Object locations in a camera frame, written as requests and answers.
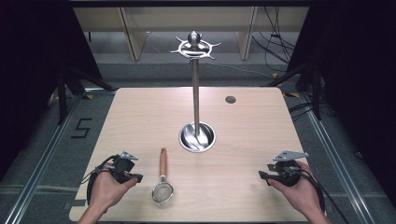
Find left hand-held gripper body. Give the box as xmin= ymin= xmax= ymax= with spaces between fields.
xmin=109 ymin=150 xmax=140 ymax=185

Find light wooden shelf unit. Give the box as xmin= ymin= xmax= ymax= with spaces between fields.
xmin=72 ymin=7 xmax=310 ymax=63

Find black cables by stand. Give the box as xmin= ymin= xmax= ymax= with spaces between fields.
xmin=287 ymin=100 xmax=318 ymax=121

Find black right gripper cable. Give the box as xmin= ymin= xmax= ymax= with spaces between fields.
xmin=284 ymin=166 xmax=350 ymax=224

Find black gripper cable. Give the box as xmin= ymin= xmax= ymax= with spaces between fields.
xmin=80 ymin=154 xmax=121 ymax=207
xmin=284 ymin=166 xmax=350 ymax=224

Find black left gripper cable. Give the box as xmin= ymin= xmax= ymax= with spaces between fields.
xmin=80 ymin=154 xmax=121 ymax=207

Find black curtain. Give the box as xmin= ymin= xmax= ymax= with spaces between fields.
xmin=285 ymin=0 xmax=396 ymax=200
xmin=0 ymin=0 xmax=103 ymax=183

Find black floor cables bundle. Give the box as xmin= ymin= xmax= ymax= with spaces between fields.
xmin=251 ymin=7 xmax=297 ymax=65

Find person's left hand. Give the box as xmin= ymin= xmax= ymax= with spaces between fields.
xmin=88 ymin=168 xmax=138 ymax=213

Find person's right hand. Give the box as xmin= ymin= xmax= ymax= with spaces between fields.
xmin=267 ymin=160 xmax=322 ymax=217

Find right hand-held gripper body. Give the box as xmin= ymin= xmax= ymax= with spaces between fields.
xmin=265 ymin=150 xmax=310 ymax=188

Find metal floor rail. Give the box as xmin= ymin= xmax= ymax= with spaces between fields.
xmin=298 ymin=92 xmax=372 ymax=224
xmin=3 ymin=92 xmax=82 ymax=224

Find wooden-handled mesh strainer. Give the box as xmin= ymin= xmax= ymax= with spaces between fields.
xmin=151 ymin=147 xmax=175 ymax=207

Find black metal stand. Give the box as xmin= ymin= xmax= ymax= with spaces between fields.
xmin=55 ymin=65 xmax=117 ymax=126
xmin=263 ymin=57 xmax=325 ymax=121

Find metal utensil stand with hooks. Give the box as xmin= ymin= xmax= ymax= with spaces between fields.
xmin=169 ymin=30 xmax=222 ymax=154

